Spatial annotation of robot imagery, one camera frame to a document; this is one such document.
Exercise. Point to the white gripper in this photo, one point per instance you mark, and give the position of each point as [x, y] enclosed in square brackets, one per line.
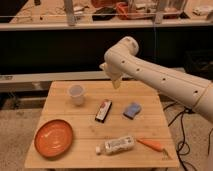
[113, 73]

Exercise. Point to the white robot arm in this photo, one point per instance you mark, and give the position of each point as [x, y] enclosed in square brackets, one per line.
[191, 91]

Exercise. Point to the black red rectangular box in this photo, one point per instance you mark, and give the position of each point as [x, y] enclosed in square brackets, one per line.
[103, 111]

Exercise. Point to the blue sponge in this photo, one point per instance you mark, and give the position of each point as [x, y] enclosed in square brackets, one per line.
[132, 110]

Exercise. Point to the black object on shelf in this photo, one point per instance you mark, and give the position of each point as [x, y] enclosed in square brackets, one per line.
[103, 14]

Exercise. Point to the orange object on shelf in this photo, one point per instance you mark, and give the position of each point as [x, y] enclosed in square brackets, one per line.
[124, 13]

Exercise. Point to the wooden table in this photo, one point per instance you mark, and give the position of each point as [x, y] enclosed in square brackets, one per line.
[149, 123]

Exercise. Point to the clear plastic bottle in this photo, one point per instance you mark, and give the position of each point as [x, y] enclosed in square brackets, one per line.
[114, 146]

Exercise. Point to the orange carrot toy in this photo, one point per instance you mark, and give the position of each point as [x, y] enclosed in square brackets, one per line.
[153, 145]

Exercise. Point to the orange plate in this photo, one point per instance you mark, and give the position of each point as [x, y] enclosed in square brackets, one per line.
[53, 138]

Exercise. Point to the white horizontal shelf rail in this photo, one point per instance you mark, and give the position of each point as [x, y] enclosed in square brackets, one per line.
[42, 77]

